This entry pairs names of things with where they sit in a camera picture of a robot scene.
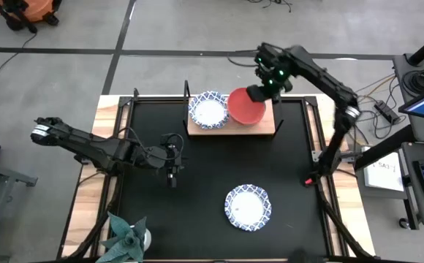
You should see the black power strip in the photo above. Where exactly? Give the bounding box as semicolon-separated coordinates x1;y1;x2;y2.
374;100;401;124

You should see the blue patterned paper bowl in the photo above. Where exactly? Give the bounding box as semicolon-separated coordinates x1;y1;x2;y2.
224;183;273;232
188;91;231;130

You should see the wooden shelf with black frame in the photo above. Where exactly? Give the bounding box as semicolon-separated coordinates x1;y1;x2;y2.
182;79;285;138

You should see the white paper sign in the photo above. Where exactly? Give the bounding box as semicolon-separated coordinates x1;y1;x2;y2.
363;160;405;193

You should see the orange floor cable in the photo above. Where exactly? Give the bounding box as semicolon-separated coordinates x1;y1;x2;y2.
354;74;396;110

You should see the red plastic bowl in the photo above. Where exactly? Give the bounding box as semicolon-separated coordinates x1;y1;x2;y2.
227;87;267;126

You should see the black aluminium table frame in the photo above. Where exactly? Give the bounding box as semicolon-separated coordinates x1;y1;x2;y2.
56;87;381;263

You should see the black table mat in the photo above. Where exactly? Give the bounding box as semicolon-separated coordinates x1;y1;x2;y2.
118;100;330;260

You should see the black floor cable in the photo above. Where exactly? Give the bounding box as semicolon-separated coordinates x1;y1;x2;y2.
352;76;407;140
247;0;293;14
0;31;38;107

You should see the orange shop vacuum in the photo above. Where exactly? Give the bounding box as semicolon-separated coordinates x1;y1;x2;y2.
0;0;63;34

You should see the gray metal cart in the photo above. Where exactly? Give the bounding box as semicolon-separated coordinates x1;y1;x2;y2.
0;156;39;263

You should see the green potted plant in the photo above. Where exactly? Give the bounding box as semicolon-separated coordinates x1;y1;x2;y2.
95;210;153;263

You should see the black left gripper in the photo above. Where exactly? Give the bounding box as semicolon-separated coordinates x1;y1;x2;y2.
163;144;188;188

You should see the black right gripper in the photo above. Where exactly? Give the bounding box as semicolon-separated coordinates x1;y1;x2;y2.
246;42;295;104

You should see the coiled black cable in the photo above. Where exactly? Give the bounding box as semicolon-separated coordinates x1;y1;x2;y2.
404;69;424;96

